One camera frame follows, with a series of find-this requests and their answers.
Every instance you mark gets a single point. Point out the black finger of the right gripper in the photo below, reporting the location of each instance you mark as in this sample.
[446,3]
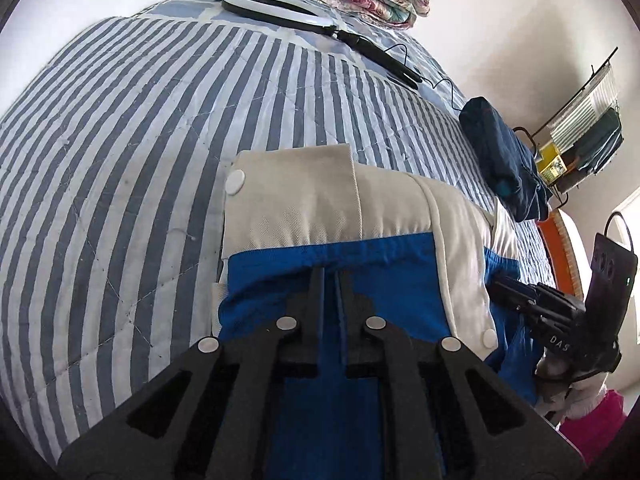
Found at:
[538,302]

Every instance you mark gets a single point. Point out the dark hanging clothes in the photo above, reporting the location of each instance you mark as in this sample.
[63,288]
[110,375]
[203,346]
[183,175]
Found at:
[592,151]

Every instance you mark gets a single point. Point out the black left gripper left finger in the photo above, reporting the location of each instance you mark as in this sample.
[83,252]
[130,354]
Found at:
[202,416]

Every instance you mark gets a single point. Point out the white gloved right hand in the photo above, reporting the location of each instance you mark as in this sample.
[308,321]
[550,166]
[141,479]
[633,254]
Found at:
[563,393]

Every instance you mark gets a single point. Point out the yellow box on rack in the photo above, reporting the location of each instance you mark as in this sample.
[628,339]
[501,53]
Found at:
[550,164]

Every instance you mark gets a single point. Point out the blue white striped quilt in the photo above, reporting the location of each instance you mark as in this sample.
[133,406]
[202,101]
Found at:
[113,163]

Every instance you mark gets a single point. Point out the black metal clothes rack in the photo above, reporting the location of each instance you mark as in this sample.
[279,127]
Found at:
[540,137]

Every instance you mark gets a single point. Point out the striped cloth on rack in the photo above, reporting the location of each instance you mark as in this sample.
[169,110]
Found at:
[589,104]

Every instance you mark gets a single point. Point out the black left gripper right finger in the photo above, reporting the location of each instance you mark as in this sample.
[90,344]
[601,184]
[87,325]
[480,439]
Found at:
[438,412]

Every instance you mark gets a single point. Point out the orange covered small table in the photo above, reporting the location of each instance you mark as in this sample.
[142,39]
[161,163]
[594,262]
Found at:
[567,253]

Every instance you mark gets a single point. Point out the white ring light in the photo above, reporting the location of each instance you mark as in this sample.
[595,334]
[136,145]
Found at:
[302,16]

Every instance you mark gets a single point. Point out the dark navy folded garment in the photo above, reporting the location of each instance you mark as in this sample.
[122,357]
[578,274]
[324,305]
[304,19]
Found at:
[506,163]

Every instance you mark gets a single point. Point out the beige and blue jacket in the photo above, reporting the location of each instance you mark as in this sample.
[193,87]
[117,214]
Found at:
[418,248]

